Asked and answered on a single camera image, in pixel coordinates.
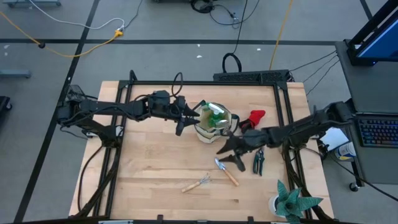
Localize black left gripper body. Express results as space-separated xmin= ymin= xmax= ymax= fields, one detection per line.
xmin=147 ymin=90 xmax=188 ymax=123

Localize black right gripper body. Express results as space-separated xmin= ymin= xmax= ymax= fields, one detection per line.
xmin=237 ymin=128 xmax=272 ymax=156

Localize black pruning shears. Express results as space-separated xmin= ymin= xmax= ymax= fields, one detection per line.
xmin=252 ymin=148 xmax=266 ymax=177

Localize wooden-handled hand trowel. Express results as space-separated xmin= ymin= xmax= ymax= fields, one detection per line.
xmin=214 ymin=157 xmax=241 ymax=187

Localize red and black gardening glove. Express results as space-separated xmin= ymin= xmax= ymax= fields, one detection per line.
xmin=238 ymin=109 xmax=267 ymax=134

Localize green spray bottle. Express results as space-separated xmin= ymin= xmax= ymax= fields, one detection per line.
xmin=203 ymin=102 xmax=230 ymax=128

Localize wooden-handled hand rake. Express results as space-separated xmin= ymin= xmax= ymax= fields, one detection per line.
xmin=181 ymin=173 xmax=213 ymax=194

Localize black perforated box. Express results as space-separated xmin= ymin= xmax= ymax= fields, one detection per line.
xmin=212 ymin=69 xmax=290 ymax=85

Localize green potted plant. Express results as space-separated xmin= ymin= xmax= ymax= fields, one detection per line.
xmin=268 ymin=179 xmax=325 ymax=224

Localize white paper sheet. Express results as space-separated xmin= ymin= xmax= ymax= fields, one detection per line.
xmin=319 ymin=126 xmax=351 ymax=152

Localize blue and yellow can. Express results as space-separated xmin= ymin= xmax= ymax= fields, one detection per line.
xmin=333 ymin=141 xmax=357 ymax=162

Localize laptop keyboard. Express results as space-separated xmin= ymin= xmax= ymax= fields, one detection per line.
xmin=356 ymin=113 xmax=398 ymax=149

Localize grey desk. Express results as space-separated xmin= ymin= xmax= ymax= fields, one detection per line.
xmin=335 ymin=39 xmax=398 ymax=185

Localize grey stand foot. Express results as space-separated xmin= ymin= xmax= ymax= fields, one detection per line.
xmin=2 ymin=0 xmax=62 ymax=7
xmin=0 ymin=68 xmax=32 ymax=79

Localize black monitor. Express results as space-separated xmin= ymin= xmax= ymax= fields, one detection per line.
xmin=346 ymin=0 xmax=398 ymax=67

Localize left gripper cable loop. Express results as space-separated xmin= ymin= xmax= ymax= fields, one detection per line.
xmin=171 ymin=72 xmax=185 ymax=98

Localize coiled black cable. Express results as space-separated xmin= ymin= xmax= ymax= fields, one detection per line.
xmin=221 ymin=0 xmax=249 ymax=74

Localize yellow extension cable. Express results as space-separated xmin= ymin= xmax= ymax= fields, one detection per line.
xmin=0 ymin=11 xmax=124 ymax=59
xmin=268 ymin=0 xmax=295 ymax=71

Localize black cable bundle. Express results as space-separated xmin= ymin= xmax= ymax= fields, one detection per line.
xmin=190 ymin=0 xmax=241 ymax=29

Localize white floor cable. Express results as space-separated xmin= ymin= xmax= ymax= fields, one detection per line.
xmin=27 ymin=0 xmax=126 ymax=31

